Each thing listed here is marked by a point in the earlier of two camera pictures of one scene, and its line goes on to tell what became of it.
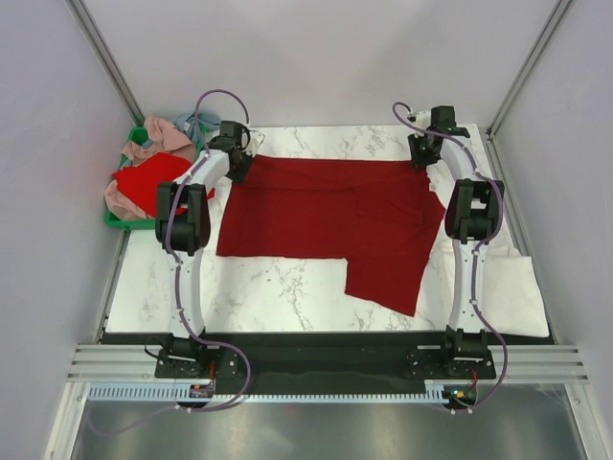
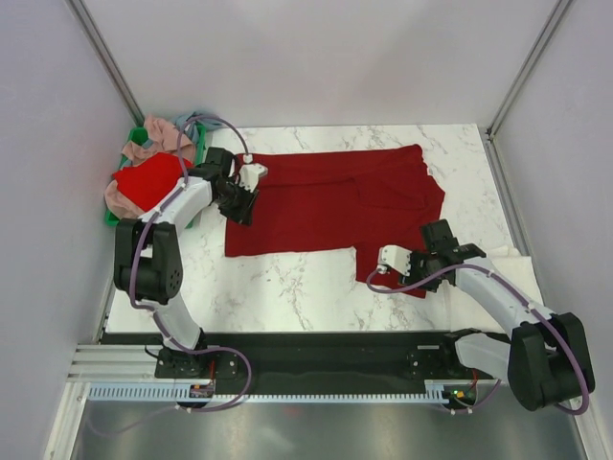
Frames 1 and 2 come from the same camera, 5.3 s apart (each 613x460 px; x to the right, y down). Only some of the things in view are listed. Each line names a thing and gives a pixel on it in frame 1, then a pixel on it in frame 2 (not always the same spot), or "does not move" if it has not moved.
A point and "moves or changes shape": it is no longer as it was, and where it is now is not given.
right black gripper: (417, 160) -> (413, 278)
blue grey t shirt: (187, 123) does not move
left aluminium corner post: (107, 59) does not move
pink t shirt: (167, 138) does not move
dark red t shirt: (381, 217) moves or changes shape
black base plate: (289, 359) does not move
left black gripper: (239, 178) -> (243, 214)
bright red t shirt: (139, 184) does not move
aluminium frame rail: (97, 363) does not move
